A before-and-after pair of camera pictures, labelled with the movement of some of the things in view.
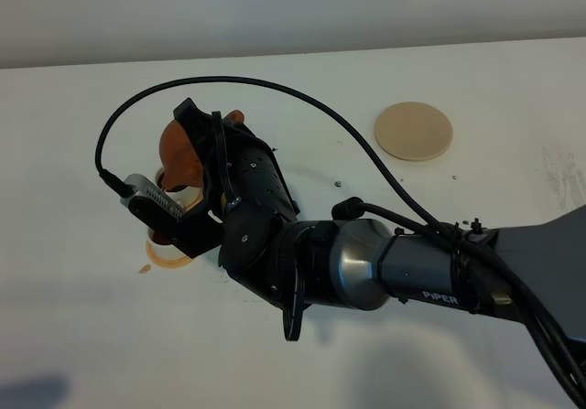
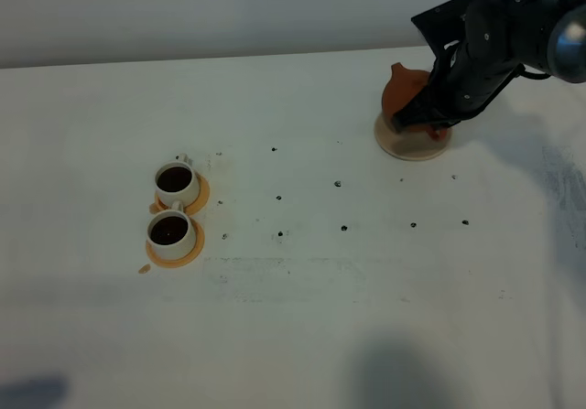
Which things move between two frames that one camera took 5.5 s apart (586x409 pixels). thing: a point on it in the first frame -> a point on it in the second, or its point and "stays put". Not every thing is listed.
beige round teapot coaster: (413, 131) stays put
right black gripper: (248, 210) -> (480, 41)
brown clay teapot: (179, 162) -> (403, 84)
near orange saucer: (164, 262) stays put
